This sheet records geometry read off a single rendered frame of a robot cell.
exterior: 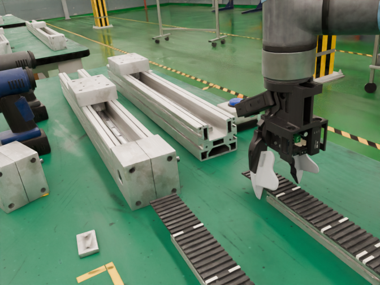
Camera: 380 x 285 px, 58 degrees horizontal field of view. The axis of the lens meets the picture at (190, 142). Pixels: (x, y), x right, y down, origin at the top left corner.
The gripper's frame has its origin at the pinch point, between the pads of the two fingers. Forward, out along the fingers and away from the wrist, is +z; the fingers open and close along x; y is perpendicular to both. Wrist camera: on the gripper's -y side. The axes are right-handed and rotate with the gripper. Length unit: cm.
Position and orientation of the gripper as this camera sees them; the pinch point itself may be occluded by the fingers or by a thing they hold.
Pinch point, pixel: (276, 184)
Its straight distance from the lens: 63.7
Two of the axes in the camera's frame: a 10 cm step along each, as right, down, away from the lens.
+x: 8.9, -2.7, 3.7
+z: 0.9, 9.0, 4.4
